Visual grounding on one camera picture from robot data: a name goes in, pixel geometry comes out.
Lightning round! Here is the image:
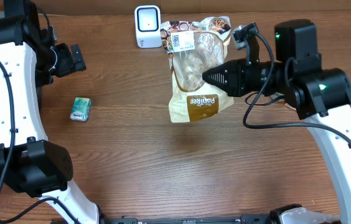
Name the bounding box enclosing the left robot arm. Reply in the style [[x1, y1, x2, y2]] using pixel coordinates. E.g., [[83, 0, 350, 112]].
[[0, 0, 105, 223]]

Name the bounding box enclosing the white barcode scanner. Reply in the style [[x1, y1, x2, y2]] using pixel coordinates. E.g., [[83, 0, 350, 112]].
[[134, 5, 162, 49]]

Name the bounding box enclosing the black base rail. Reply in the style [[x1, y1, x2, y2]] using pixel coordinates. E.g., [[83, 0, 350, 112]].
[[99, 215, 280, 224]]

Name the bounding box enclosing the green tissue pack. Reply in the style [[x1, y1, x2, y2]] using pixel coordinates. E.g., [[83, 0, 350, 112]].
[[70, 97, 92, 122]]

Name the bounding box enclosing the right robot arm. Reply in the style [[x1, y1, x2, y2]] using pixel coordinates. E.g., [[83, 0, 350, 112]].
[[202, 19, 351, 223]]

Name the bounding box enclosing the beige clear pouch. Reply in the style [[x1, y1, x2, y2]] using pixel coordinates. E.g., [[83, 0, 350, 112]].
[[160, 16, 234, 123]]

